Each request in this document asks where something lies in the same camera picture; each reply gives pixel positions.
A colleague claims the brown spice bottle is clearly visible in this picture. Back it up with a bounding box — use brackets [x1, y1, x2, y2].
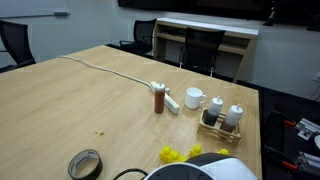
[154, 82, 166, 115]

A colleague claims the white power strip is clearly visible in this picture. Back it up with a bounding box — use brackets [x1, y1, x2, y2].
[149, 81, 180, 116]

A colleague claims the white ceramic mug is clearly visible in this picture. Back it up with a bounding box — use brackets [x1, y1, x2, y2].
[184, 86, 208, 110]

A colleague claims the dark sauce squeeze bottle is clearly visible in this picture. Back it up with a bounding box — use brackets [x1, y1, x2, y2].
[203, 95, 224, 127]

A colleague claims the black office chair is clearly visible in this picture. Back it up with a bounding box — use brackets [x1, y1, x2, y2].
[179, 27, 226, 77]
[0, 19, 37, 74]
[119, 18, 157, 56]

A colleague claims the small wooden crate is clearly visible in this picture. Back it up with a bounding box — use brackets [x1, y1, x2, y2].
[197, 107, 242, 145]

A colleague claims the small yellow lego brick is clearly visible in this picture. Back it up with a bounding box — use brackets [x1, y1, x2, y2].
[188, 143, 203, 158]

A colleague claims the black tape roll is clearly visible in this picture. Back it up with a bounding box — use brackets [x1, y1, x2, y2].
[67, 148, 103, 180]

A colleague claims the black hanging device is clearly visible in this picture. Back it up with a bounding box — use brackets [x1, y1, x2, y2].
[263, 0, 279, 27]

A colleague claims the white whiteboard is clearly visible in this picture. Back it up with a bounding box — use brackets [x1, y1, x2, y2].
[0, 0, 71, 18]

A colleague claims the white power cable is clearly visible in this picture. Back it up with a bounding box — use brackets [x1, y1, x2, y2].
[57, 55, 153, 89]

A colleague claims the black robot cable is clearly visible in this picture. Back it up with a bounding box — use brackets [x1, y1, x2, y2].
[112, 168, 149, 180]

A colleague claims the black wall screen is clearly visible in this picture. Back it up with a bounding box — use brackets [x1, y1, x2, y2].
[117, 0, 320, 27]

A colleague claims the orange handled tool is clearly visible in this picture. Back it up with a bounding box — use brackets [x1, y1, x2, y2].
[283, 119, 297, 128]
[281, 159, 301, 172]

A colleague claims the silver metal bracket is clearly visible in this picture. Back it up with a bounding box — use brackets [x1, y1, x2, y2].
[294, 117, 320, 141]

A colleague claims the silver metal rail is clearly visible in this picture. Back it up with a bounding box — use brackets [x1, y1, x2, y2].
[296, 151, 320, 176]

